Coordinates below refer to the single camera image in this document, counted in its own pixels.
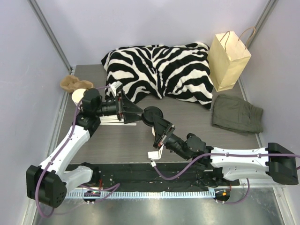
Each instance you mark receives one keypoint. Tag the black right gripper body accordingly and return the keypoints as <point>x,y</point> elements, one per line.
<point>164,136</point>

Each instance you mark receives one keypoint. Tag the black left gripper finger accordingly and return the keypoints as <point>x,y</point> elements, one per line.
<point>131,117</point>
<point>127,106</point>

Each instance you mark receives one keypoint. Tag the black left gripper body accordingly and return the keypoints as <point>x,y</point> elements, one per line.
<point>119,107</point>

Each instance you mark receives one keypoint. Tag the black plastic cup lid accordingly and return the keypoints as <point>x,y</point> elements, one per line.
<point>148,114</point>

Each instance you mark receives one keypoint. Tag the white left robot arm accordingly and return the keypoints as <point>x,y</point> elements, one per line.
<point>49,183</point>

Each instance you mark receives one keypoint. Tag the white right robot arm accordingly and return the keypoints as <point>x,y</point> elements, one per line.
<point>273,161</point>

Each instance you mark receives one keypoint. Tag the brown paper takeout bag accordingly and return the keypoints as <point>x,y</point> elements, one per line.
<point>228,56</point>

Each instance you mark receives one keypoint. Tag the white wrapped straw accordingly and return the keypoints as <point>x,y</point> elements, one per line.
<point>108,119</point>
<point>118,124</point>

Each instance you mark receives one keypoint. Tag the stack of paper cups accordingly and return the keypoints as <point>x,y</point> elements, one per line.
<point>77,95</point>

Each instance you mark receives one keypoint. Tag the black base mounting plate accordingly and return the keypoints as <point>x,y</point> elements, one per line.
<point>142,177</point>

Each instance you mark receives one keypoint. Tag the brown pulp cup carrier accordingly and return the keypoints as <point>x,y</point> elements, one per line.
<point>71,83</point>

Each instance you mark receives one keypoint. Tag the olive green folded cloth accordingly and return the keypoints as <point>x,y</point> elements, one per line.
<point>236,115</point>

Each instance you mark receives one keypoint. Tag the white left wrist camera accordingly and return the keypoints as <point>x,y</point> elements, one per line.
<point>115,88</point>

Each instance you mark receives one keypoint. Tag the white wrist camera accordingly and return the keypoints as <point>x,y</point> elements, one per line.
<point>155,155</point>
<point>115,88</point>

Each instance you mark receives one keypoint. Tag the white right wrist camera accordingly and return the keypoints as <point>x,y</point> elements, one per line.
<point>155,155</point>

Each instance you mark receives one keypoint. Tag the white slotted cable duct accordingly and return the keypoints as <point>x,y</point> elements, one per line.
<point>86,194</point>

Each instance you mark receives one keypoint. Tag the aluminium frame rail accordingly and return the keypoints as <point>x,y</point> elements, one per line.
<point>43,21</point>

